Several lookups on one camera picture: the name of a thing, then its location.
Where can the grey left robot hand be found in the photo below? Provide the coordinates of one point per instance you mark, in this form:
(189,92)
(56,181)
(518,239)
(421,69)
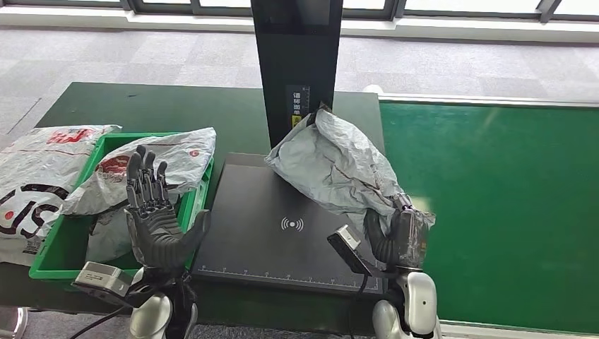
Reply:
(157,234)

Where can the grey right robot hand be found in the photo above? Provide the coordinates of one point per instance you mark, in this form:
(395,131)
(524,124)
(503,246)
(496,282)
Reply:
(402,243)

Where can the grey parcel bag dark red print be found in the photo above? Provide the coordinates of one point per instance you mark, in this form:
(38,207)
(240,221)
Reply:
(107,238)

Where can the grey parcel bag red logo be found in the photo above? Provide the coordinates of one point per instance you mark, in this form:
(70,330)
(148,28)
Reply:
(187,154)

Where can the green conveyor belt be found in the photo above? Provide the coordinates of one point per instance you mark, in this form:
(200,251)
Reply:
(491,187)

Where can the black inbound scanner machine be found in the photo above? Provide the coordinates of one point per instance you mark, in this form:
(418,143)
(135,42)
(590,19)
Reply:
(262,243)

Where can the large white printed parcel bag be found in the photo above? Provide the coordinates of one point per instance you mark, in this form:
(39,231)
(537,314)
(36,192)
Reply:
(32,173)

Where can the white round conveyor cap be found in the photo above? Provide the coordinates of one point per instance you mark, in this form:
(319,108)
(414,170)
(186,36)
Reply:
(373,89)

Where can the green plastic crate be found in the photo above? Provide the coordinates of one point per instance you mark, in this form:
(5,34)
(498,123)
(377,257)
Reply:
(61,252)

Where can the dark green table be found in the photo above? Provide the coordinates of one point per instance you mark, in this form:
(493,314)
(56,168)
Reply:
(164,105)

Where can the grey white floor object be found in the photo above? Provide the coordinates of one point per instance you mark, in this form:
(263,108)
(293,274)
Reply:
(16,323)

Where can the black yellow label sticker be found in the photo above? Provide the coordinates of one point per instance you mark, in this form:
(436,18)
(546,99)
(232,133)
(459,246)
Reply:
(297,100)

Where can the white window sill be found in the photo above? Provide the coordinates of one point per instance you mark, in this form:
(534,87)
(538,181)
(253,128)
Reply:
(70,18)

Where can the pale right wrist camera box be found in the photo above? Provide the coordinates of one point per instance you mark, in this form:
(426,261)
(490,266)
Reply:
(346,241)

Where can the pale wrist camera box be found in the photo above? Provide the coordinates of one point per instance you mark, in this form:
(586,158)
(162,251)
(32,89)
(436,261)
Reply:
(100,278)
(346,241)

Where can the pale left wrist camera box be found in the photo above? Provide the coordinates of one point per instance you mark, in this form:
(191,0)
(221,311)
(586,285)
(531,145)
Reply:
(100,278)

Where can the dark window frame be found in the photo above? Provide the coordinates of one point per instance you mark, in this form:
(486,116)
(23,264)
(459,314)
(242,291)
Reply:
(128,4)

